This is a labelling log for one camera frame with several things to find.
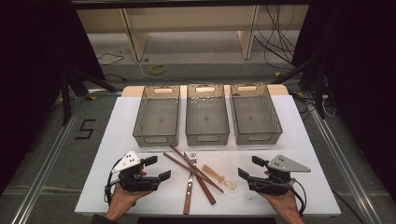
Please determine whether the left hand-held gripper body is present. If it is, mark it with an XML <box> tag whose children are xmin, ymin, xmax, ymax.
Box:
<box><xmin>111</xmin><ymin>150</ymin><xmax>161</xmax><ymax>192</ymax></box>

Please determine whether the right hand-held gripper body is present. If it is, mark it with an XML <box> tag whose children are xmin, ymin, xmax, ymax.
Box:
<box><xmin>247</xmin><ymin>154</ymin><xmax>312</xmax><ymax>197</ymax></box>

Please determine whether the brown wooden chopstick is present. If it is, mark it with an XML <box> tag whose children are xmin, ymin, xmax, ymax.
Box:
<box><xmin>169</xmin><ymin>145</ymin><xmax>219</xmax><ymax>191</ymax></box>
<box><xmin>163</xmin><ymin>151</ymin><xmax>225</xmax><ymax>194</ymax></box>

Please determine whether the fork with wooden handle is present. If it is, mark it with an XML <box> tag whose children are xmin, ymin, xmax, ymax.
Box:
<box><xmin>182</xmin><ymin>152</ymin><xmax>198</xmax><ymax>216</ymax></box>

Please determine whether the knife with wooden handle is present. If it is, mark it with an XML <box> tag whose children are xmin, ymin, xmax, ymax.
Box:
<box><xmin>183</xmin><ymin>151</ymin><xmax>217</xmax><ymax>205</ymax></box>

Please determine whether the clear grey plastic bin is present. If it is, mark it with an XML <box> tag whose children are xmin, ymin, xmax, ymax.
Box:
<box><xmin>229</xmin><ymin>83</ymin><xmax>284</xmax><ymax>146</ymax></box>
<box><xmin>185</xmin><ymin>83</ymin><xmax>231</xmax><ymax>147</ymax></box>
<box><xmin>132</xmin><ymin>85</ymin><xmax>181</xmax><ymax>147</ymax></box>

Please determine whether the person's right hand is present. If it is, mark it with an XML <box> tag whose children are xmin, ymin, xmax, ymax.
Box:
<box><xmin>260</xmin><ymin>169</ymin><xmax>301</xmax><ymax>218</ymax></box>

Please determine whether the person's left hand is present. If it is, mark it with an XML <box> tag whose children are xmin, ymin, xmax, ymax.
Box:
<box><xmin>106</xmin><ymin>168</ymin><xmax>154</xmax><ymax>219</ymax></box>

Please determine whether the white table sheet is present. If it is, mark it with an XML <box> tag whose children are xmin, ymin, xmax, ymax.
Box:
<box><xmin>74</xmin><ymin>94</ymin><xmax>342</xmax><ymax>217</ymax></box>

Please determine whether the yellow tape roll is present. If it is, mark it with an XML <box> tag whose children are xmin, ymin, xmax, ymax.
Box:
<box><xmin>148</xmin><ymin>63</ymin><xmax>167</xmax><ymax>76</ymax></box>

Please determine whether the black metal stand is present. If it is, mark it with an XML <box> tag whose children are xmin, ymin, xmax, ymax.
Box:
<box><xmin>270</xmin><ymin>55</ymin><xmax>329</xmax><ymax>119</ymax></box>

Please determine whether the black tripod stand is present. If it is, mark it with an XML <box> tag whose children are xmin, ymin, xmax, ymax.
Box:
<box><xmin>59</xmin><ymin>66</ymin><xmax>117</xmax><ymax>127</ymax></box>

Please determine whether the dark curtain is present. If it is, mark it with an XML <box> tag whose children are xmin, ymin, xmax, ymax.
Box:
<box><xmin>0</xmin><ymin>0</ymin><xmax>106</xmax><ymax>195</ymax></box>
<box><xmin>292</xmin><ymin>0</ymin><xmax>396</xmax><ymax>202</ymax></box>

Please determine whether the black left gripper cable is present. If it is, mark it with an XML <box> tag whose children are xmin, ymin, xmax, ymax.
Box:
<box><xmin>104</xmin><ymin>158</ymin><xmax>123</xmax><ymax>205</ymax></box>

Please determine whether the aluminium floor rail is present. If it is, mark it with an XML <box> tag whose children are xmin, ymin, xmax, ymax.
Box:
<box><xmin>10</xmin><ymin>89</ymin><xmax>124</xmax><ymax>224</ymax></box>
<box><xmin>306</xmin><ymin>99</ymin><xmax>383</xmax><ymax>224</ymax></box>

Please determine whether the looped white cable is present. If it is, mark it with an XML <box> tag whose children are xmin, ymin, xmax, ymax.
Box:
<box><xmin>321</xmin><ymin>93</ymin><xmax>338</xmax><ymax>119</ymax></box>

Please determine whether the white floor cable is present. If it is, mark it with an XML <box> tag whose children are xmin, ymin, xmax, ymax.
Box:
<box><xmin>134</xmin><ymin>57</ymin><xmax>216</xmax><ymax>86</ymax></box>

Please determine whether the thin black floor cable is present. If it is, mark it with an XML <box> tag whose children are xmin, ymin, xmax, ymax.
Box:
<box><xmin>96</xmin><ymin>52</ymin><xmax>125</xmax><ymax>67</ymax></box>

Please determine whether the light wooden desk frame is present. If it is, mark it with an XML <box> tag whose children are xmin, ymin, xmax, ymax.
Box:
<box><xmin>76</xmin><ymin>4</ymin><xmax>310</xmax><ymax>62</ymax></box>

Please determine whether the bundle of black cables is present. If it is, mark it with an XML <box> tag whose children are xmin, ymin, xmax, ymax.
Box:
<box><xmin>253</xmin><ymin>4</ymin><xmax>301</xmax><ymax>71</ymax></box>

